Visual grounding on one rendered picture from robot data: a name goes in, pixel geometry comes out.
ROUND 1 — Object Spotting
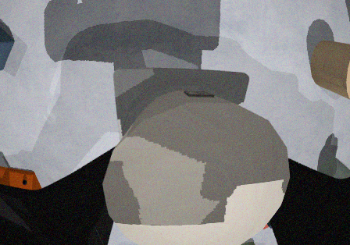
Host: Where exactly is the cream cylinder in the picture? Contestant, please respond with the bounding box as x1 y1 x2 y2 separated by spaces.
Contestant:
102 90 290 245

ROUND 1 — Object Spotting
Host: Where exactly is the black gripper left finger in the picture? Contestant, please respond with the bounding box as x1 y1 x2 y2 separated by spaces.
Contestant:
0 146 116 245

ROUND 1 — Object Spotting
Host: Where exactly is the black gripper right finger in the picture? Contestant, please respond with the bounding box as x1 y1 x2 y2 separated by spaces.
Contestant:
270 158 350 245

